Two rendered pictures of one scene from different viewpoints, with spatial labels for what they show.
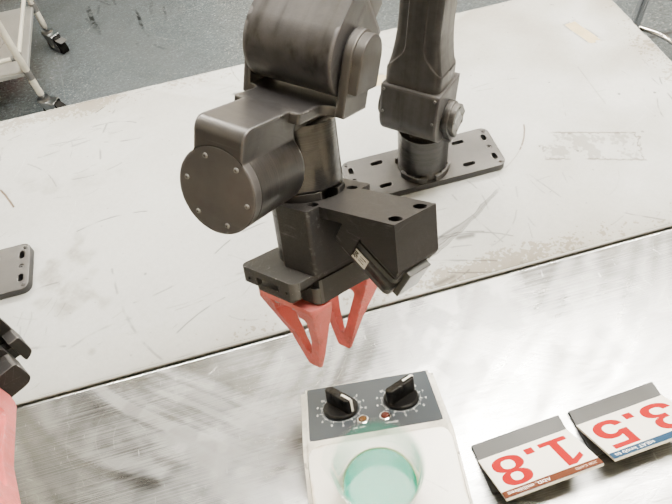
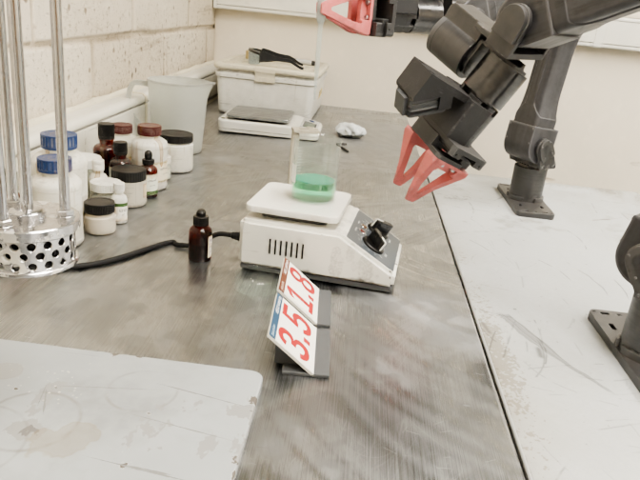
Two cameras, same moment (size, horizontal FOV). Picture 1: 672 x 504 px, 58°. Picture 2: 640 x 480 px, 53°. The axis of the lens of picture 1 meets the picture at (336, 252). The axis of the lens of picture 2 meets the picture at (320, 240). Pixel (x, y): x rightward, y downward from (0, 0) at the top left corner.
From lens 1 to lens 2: 88 cm
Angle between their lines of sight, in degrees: 79
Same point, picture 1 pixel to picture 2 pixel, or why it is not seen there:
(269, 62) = not seen: hidden behind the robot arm
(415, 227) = (417, 70)
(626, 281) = (451, 418)
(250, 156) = (450, 17)
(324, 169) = (474, 75)
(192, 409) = (410, 234)
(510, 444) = (321, 301)
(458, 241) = (532, 347)
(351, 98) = (496, 36)
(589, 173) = not seen: outside the picture
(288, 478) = not seen: hidden behind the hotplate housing
